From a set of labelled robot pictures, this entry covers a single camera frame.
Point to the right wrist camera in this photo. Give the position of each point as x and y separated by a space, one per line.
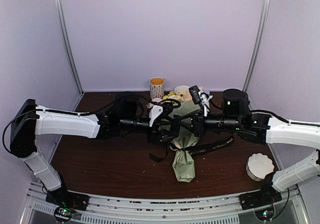
201 98

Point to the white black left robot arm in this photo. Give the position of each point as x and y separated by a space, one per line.
34 120

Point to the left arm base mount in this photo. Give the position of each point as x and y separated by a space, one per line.
67 202

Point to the left aluminium frame post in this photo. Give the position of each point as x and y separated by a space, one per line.
67 45

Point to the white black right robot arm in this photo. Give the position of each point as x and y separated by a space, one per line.
256 126

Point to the right aluminium frame post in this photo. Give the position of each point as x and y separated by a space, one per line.
264 14

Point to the aluminium front rail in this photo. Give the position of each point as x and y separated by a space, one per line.
217 209

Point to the cream fake flower bunch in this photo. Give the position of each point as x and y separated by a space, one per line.
180 95

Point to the white scalloped bowl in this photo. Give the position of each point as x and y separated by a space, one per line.
259 166

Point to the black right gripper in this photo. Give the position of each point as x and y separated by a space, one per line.
198 128

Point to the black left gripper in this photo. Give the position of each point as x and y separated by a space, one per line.
157 136

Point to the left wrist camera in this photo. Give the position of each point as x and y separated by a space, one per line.
154 113

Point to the black printed ribbon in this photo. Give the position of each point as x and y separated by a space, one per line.
197 149

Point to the patterned cup yellow inside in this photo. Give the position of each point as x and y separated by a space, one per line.
157 88

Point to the green wrapping paper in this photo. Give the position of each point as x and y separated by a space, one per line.
183 163

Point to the aluminium frame post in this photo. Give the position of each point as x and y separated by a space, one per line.
67 45
264 14

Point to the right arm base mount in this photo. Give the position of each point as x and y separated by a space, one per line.
262 201

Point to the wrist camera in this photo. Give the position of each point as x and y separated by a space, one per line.
201 98
154 113

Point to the white round bowl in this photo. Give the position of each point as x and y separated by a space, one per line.
182 88

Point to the pale pink rose stem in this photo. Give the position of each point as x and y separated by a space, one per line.
154 100

